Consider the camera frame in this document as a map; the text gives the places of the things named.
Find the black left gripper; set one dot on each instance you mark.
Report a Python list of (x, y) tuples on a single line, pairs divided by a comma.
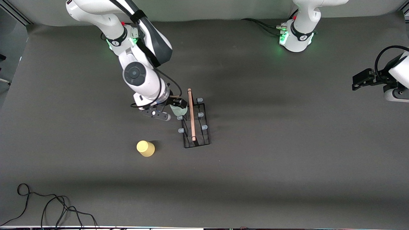
[(374, 79)]

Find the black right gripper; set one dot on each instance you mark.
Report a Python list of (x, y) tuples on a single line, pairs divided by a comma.
[(173, 100)]

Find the pale green plastic cup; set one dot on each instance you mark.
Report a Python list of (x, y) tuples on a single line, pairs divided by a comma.
[(179, 111)]

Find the yellow plastic cup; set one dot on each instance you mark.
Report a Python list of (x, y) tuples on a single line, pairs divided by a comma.
[(145, 148)]

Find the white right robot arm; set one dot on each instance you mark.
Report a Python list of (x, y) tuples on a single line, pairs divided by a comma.
[(137, 73)]

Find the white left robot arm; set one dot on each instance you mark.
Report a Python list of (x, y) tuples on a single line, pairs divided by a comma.
[(302, 22)]

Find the dark grey table cloth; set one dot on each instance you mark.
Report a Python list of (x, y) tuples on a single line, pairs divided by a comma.
[(255, 143)]

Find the black metal frame rail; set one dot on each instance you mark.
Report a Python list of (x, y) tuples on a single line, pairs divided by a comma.
[(16, 12)]

